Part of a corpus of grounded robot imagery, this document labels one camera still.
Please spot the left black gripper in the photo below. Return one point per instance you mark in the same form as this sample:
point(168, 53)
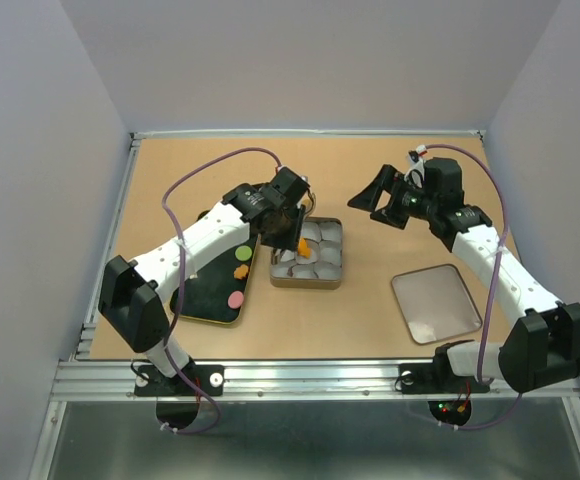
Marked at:
point(290, 239)

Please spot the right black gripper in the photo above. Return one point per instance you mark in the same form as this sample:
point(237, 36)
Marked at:
point(368, 197)

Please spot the metal serving tongs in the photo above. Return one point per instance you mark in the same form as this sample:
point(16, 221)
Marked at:
point(309, 206)

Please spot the orange fish cookie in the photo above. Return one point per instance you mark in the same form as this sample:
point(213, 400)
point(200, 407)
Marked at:
point(304, 250)

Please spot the green round cookie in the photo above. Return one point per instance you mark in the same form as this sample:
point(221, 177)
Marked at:
point(243, 253)

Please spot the small orange shaped cookie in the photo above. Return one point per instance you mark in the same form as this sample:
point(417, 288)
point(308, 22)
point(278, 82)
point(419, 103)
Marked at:
point(241, 272)

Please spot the pink round cookie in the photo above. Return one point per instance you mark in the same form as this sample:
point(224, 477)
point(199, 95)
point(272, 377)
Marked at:
point(235, 300)

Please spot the dark green metal tray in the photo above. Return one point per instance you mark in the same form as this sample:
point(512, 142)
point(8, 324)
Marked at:
point(207, 291)

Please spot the gold tin lid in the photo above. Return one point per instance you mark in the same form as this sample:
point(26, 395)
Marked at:
point(435, 304)

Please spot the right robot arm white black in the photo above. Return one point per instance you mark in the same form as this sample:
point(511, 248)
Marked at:
point(543, 346)

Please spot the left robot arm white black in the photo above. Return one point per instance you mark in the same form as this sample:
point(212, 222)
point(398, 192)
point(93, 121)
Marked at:
point(134, 292)

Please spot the white paper cookie cups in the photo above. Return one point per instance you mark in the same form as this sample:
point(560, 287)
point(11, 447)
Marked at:
point(322, 250)

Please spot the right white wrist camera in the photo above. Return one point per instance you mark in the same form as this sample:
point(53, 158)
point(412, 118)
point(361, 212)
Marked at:
point(417, 157)

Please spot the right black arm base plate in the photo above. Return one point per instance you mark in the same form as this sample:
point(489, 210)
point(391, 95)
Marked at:
point(425, 378)

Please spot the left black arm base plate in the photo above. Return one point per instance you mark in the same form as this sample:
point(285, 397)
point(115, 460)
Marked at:
point(151, 383)

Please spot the aluminium frame rail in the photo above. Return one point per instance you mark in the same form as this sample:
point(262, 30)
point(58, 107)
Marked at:
point(246, 381)

